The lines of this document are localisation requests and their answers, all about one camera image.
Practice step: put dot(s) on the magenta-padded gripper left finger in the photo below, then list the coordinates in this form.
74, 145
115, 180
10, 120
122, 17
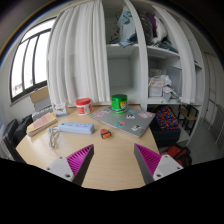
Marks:
60, 166

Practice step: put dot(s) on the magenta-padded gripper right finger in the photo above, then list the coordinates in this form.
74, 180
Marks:
166, 165

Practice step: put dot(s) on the orange charger block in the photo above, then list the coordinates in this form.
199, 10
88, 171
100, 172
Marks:
105, 134

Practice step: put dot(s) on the red and black backpack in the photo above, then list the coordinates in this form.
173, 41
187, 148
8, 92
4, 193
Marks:
178, 155

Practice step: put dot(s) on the light blue power strip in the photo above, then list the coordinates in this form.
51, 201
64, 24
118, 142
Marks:
76, 128

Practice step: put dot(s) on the colourful patterned storage box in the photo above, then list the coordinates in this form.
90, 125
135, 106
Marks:
166, 120

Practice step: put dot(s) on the yellow paperback book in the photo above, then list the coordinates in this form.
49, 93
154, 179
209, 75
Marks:
41, 124

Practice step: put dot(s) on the black bag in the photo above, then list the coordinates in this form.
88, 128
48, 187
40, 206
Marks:
16, 136

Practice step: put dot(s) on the wooden stool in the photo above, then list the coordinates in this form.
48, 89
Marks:
188, 116

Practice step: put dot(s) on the small white printed box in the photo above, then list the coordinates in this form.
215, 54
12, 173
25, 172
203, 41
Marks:
60, 109

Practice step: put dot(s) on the silver laptop with stickers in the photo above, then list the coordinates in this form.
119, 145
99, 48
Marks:
126, 121

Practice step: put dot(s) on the grey storage box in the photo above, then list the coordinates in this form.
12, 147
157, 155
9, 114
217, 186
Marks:
44, 105

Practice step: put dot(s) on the white jar with red lid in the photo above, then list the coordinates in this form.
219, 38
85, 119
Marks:
84, 107

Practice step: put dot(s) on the white radiator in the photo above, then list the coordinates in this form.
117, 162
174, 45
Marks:
218, 125

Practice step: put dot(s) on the brown cardboard box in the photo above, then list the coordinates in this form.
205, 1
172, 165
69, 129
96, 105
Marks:
40, 94

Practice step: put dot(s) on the green round tin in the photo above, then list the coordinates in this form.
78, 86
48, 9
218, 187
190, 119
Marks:
119, 103

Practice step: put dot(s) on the white shelf unit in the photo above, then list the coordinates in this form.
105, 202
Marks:
126, 73

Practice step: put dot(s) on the black-framed window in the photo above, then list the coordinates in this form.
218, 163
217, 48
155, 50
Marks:
30, 63

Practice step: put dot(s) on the white curtain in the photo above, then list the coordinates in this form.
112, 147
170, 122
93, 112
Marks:
80, 53

